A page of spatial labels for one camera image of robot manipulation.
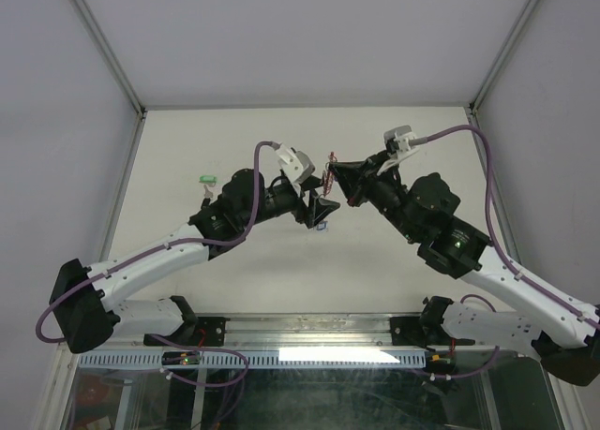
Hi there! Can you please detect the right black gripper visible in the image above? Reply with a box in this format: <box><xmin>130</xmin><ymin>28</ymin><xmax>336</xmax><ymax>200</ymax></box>
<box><xmin>328</xmin><ymin>151</ymin><xmax>420</xmax><ymax>244</ymax></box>

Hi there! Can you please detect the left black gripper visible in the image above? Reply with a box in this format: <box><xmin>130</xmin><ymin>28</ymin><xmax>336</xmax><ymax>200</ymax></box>
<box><xmin>240</xmin><ymin>176</ymin><xmax>339</xmax><ymax>230</ymax></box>

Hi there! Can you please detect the metal key holder red handle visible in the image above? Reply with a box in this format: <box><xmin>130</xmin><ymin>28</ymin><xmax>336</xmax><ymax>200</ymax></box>
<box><xmin>316</xmin><ymin>151</ymin><xmax>339</xmax><ymax>232</ymax></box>

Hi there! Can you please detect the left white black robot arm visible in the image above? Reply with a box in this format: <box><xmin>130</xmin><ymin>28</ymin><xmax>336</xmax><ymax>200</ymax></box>
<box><xmin>49</xmin><ymin>169</ymin><xmax>340</xmax><ymax>354</ymax></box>

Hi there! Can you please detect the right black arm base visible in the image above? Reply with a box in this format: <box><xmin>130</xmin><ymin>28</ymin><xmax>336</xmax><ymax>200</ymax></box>
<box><xmin>389</xmin><ymin>315</ymin><xmax>474</xmax><ymax>348</ymax></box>

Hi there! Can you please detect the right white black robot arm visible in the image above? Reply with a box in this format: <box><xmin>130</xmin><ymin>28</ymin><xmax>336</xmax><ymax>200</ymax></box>
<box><xmin>328</xmin><ymin>152</ymin><xmax>599</xmax><ymax>386</ymax></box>

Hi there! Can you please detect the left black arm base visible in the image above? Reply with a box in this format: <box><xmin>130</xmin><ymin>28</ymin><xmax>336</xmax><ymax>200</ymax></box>
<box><xmin>142</xmin><ymin>313</ymin><xmax>227</xmax><ymax>348</ymax></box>

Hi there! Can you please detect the green tagged key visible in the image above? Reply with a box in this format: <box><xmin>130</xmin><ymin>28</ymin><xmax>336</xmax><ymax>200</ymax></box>
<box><xmin>199</xmin><ymin>175</ymin><xmax>218</xmax><ymax>200</ymax></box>

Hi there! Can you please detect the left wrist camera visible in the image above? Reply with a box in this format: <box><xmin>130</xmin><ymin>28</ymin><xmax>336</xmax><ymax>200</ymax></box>
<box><xmin>275</xmin><ymin>144</ymin><xmax>315</xmax><ymax>186</ymax></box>

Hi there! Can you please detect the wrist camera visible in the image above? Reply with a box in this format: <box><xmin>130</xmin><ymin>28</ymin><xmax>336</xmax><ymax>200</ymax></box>
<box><xmin>275</xmin><ymin>144</ymin><xmax>315</xmax><ymax>186</ymax></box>
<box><xmin>377</xmin><ymin>126</ymin><xmax>419</xmax><ymax>176</ymax></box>

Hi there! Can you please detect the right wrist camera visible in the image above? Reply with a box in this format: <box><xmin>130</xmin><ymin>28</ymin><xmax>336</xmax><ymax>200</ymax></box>
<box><xmin>377</xmin><ymin>126</ymin><xmax>419</xmax><ymax>176</ymax></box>

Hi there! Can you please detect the aluminium mounting rail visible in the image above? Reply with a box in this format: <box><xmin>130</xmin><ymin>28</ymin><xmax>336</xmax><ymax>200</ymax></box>
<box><xmin>107</xmin><ymin>311</ymin><xmax>540</xmax><ymax>356</ymax></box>

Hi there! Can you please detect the grey slotted cable duct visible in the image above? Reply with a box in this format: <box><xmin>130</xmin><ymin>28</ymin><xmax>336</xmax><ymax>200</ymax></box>
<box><xmin>79</xmin><ymin>348</ymin><xmax>427</xmax><ymax>370</ymax></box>

